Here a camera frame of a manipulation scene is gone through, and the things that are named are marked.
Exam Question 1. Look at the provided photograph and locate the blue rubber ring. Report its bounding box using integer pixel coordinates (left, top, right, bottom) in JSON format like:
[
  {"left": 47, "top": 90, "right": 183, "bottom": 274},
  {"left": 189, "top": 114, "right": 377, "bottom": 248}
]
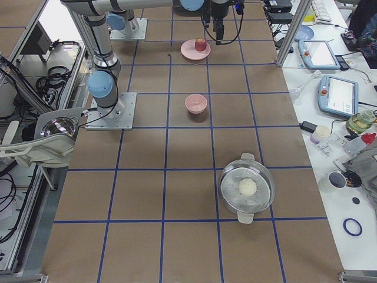
[{"left": 343, "top": 218, "right": 363, "bottom": 236}]

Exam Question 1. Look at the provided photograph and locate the light blue plate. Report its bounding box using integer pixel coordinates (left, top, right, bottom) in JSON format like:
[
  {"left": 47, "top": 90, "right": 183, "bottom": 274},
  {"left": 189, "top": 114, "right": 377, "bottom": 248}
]
[{"left": 295, "top": 25, "right": 315, "bottom": 42}]

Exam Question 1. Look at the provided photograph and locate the blue teach pendant far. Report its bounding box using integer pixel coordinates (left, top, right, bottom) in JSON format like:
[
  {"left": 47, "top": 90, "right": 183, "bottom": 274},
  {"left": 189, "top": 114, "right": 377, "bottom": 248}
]
[{"left": 297, "top": 40, "right": 340, "bottom": 70}]

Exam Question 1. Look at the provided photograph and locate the white cup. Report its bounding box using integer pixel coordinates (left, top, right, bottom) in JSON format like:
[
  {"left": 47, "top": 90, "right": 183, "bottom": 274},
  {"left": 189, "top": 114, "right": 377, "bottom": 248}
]
[{"left": 318, "top": 171, "right": 347, "bottom": 193}]

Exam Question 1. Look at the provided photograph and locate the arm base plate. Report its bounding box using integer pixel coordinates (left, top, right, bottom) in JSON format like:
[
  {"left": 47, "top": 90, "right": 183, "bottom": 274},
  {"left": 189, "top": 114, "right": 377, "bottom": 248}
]
[
  {"left": 84, "top": 92, "right": 137, "bottom": 130},
  {"left": 109, "top": 18, "right": 148, "bottom": 41}
]

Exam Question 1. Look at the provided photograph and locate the grey office chair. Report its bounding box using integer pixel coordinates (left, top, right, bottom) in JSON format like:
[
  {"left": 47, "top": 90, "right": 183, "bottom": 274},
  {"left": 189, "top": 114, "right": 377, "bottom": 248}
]
[{"left": 0, "top": 107, "right": 86, "bottom": 191}]

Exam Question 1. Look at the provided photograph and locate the blue teach pendant near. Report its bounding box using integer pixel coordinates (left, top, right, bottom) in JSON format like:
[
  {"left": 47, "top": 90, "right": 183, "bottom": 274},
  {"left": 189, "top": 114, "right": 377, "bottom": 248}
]
[{"left": 317, "top": 75, "right": 359, "bottom": 117}]

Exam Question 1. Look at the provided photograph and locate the glass pot with lid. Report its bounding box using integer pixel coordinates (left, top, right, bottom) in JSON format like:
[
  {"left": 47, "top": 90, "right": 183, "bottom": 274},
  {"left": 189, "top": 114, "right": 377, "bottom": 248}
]
[{"left": 219, "top": 153, "right": 276, "bottom": 224}]

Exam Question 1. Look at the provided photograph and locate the red apple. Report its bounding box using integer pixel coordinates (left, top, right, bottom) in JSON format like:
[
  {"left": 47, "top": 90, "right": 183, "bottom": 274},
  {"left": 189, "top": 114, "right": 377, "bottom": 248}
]
[{"left": 194, "top": 38, "right": 207, "bottom": 52}]

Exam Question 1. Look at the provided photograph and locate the black power adapter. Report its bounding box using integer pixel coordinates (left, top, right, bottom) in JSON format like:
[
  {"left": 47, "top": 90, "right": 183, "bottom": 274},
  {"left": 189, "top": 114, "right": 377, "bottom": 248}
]
[{"left": 299, "top": 121, "right": 317, "bottom": 133}]

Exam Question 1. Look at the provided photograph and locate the blue teach pendant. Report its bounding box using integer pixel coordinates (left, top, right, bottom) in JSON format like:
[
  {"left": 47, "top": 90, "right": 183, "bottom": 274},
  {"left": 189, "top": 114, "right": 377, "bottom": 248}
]
[
  {"left": 317, "top": 75, "right": 359, "bottom": 117},
  {"left": 297, "top": 40, "right": 340, "bottom": 70}
]

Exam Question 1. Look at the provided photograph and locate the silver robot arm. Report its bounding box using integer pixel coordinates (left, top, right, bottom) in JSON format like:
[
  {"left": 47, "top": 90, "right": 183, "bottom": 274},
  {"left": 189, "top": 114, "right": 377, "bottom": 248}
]
[
  {"left": 107, "top": 10, "right": 148, "bottom": 41},
  {"left": 61, "top": 1, "right": 238, "bottom": 73}
]

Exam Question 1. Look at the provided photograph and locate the pink bowl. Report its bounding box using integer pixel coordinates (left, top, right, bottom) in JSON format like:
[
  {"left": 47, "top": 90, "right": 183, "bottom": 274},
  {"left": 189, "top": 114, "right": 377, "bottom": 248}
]
[{"left": 184, "top": 94, "right": 208, "bottom": 114}]

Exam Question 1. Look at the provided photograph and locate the aluminium frame post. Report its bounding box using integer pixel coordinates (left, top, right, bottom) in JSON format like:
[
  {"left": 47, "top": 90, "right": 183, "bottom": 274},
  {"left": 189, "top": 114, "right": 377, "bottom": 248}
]
[{"left": 275, "top": 0, "right": 312, "bottom": 67}]

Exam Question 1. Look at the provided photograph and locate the pink plate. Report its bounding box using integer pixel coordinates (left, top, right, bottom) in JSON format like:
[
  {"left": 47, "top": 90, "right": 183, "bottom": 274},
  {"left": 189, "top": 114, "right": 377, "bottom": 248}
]
[{"left": 180, "top": 39, "right": 211, "bottom": 61}]

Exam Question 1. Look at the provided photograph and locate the steel bowl on chair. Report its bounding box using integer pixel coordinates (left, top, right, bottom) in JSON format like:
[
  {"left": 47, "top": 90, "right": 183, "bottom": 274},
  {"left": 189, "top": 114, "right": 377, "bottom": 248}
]
[{"left": 38, "top": 117, "right": 77, "bottom": 139}]

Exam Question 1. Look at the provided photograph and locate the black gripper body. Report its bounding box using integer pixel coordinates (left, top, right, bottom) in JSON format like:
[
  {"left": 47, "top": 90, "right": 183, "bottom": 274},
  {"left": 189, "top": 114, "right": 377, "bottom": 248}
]
[
  {"left": 201, "top": 8, "right": 211, "bottom": 27},
  {"left": 210, "top": 0, "right": 230, "bottom": 21}
]

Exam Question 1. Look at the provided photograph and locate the glass teapot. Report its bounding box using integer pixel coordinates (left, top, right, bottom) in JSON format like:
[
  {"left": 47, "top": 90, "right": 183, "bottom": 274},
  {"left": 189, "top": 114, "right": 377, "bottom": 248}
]
[{"left": 346, "top": 110, "right": 376, "bottom": 134}]

